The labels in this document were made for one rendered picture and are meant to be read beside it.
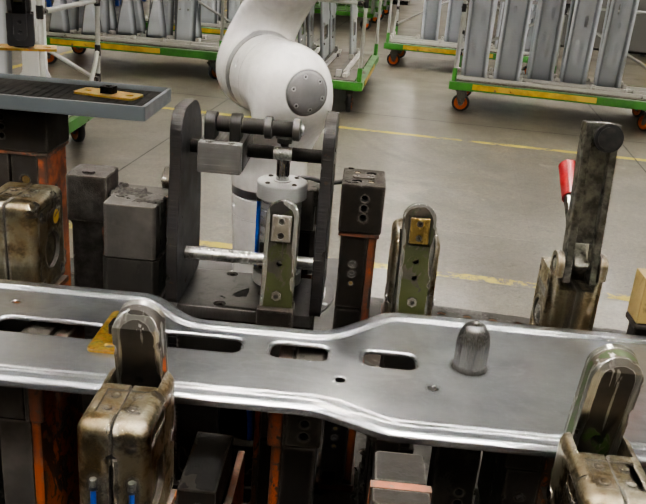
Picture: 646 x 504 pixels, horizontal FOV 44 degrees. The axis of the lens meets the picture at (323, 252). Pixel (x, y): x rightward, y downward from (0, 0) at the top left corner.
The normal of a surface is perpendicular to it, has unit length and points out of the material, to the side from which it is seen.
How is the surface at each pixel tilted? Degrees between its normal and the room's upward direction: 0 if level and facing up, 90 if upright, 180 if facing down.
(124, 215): 90
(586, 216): 81
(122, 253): 90
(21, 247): 90
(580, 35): 86
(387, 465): 0
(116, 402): 0
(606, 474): 0
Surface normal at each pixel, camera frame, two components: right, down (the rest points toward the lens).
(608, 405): -0.07, 0.54
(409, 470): 0.07, -0.93
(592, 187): -0.05, 0.22
